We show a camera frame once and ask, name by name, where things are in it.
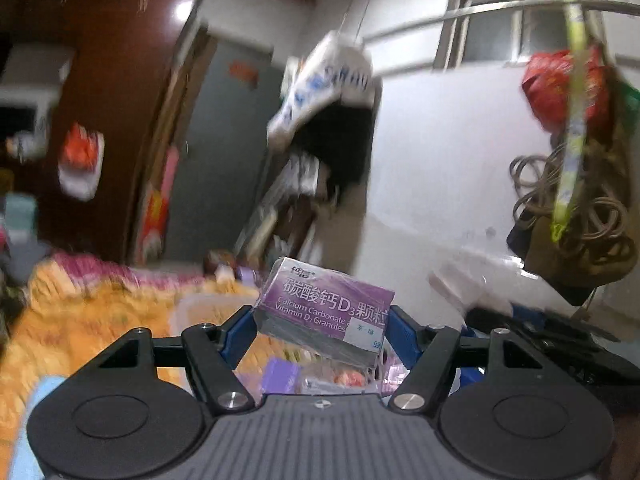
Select coiled beige rope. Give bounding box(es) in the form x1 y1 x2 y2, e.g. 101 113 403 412
509 152 637 267

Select clear plastic lattice basket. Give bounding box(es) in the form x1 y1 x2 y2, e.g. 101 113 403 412
171 291 408 401

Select purple calcium granules box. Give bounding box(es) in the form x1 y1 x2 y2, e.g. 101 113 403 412
251 256 397 370

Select teal box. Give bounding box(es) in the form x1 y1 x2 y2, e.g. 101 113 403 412
4 192 40 246

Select olive hanging bag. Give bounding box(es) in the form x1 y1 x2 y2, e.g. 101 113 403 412
506 60 640 307

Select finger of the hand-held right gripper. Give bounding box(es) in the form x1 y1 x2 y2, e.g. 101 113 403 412
464 306 532 335
452 366 489 384

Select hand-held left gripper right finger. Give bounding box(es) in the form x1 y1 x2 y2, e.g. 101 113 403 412
387 305 576 414

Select red and white plastic bag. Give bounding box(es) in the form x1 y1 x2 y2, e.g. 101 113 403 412
56 121 107 203

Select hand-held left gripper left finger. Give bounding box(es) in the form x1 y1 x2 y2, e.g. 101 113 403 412
65 305 259 414

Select pink soap box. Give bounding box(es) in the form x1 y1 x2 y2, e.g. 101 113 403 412
332 367 368 390

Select window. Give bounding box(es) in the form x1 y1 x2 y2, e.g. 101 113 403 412
432 0 607 70

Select brown wooden wardrobe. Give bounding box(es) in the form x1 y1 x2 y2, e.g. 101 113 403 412
0 0 207 263

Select metal hanging rod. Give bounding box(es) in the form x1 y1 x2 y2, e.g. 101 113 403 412
361 0 640 42

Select white and black hoodie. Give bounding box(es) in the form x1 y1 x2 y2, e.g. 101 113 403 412
266 30 385 206

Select red printed paper bag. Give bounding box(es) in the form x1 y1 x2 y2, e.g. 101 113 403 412
136 184 171 263

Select folded metal crutches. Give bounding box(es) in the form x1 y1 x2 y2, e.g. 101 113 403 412
234 152 323 263

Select grey metal door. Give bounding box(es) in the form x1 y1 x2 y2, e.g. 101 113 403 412
160 35 281 266

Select yellow-green printed strip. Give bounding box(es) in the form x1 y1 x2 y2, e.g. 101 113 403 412
549 0 592 243

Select small purple box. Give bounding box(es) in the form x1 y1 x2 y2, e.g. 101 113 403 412
261 359 302 397

